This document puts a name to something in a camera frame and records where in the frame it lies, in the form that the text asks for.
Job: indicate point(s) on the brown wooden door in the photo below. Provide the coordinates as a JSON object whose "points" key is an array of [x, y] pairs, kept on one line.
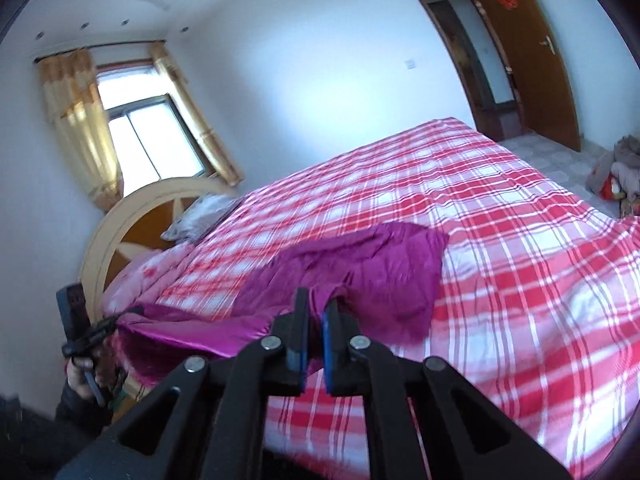
{"points": [[540, 85]]}

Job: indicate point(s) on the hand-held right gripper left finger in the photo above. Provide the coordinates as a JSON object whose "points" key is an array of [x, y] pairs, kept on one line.
{"points": [[297, 360]]}

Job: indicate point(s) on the brown door frame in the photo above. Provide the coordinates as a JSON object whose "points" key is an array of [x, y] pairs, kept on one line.
{"points": [[484, 128]]}

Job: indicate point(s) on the striped floral pillow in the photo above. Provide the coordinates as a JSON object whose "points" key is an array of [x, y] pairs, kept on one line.
{"points": [[200, 212]]}

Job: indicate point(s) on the window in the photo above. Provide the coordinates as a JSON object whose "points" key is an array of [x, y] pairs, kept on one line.
{"points": [[145, 145]]}

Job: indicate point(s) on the dark curtain rod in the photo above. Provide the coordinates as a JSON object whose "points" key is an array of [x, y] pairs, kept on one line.
{"points": [[120, 46]]}

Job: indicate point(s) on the pink floral quilt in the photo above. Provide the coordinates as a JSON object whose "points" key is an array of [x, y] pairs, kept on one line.
{"points": [[150, 275]]}

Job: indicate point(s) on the yellow curtain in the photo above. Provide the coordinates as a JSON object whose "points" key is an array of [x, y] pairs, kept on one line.
{"points": [[200, 125], [75, 135]]}

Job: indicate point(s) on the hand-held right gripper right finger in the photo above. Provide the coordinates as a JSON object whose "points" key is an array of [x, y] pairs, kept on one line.
{"points": [[328, 345]]}

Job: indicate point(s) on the white light switch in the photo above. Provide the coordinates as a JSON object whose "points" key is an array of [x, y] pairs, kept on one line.
{"points": [[410, 63]]}

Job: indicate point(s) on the bed with red plaid sheet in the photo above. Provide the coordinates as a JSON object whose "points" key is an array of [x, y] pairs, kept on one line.
{"points": [[500, 260]]}

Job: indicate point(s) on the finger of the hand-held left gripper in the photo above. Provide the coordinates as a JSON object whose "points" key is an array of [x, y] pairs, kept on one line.
{"points": [[70, 310], [95, 335]]}

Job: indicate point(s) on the cream wooden headboard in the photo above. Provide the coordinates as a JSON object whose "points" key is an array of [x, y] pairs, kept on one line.
{"points": [[100, 250]]}

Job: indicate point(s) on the purple quilted jacket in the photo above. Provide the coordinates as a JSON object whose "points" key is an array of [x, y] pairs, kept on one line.
{"points": [[360, 270]]}

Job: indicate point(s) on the person's left forearm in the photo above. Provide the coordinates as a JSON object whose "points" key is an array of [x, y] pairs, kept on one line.
{"points": [[50, 425]]}

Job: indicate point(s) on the pile of clothes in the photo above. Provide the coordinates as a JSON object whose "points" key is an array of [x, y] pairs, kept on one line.
{"points": [[620, 170]]}

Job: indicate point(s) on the person's left hand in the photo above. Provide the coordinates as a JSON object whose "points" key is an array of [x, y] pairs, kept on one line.
{"points": [[77, 377]]}

